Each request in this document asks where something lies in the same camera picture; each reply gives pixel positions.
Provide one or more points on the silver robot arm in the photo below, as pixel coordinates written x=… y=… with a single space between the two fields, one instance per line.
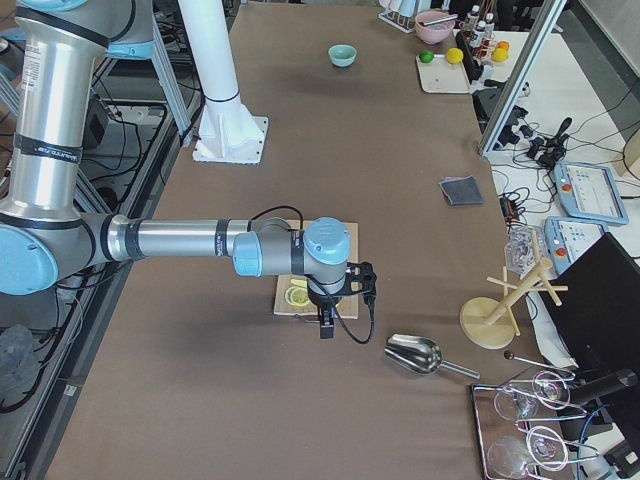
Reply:
x=44 y=238

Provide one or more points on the black monitor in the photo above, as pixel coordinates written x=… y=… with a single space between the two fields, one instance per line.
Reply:
x=598 y=320

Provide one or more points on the steel scoop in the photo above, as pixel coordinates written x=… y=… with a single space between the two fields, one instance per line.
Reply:
x=422 y=355

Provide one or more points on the grey folded cloth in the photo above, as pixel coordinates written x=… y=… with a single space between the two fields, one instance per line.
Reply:
x=461 y=191

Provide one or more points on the yellow lemon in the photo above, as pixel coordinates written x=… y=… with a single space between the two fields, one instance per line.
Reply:
x=500 y=55
x=454 y=56

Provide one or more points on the teach pendant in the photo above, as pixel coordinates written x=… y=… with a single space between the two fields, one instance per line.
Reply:
x=569 y=238
x=589 y=192

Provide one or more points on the green lime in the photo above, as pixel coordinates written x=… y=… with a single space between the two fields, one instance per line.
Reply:
x=426 y=56

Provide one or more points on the light green bowl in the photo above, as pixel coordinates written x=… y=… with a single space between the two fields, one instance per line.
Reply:
x=342 y=55

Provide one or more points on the beige serving tray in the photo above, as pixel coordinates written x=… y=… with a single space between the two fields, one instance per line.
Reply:
x=440 y=77

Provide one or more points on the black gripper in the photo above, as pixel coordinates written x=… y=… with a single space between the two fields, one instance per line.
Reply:
x=321 y=301

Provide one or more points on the pink ribbed bowl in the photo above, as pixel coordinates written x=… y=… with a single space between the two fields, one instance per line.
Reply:
x=433 y=27

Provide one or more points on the clear plastic bag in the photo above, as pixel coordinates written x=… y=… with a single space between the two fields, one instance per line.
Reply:
x=524 y=248

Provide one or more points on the white pedestal column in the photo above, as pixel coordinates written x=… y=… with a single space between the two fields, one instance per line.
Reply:
x=228 y=132

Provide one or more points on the wire glass rack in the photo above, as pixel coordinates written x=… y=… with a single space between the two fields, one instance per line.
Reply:
x=518 y=428

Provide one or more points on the aluminium frame post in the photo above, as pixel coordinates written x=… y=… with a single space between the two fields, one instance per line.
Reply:
x=542 y=27

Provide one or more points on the bamboo cutting board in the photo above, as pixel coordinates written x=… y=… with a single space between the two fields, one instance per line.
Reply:
x=345 y=307

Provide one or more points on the wooden mug tree stand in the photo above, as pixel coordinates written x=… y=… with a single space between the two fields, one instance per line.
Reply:
x=491 y=323

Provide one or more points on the upper lemon slice stack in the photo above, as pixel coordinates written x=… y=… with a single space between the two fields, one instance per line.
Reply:
x=297 y=296

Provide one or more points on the upper teach pendant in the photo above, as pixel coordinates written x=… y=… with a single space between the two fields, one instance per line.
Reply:
x=589 y=192

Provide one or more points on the lower teach pendant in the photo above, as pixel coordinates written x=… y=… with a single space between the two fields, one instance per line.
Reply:
x=569 y=238

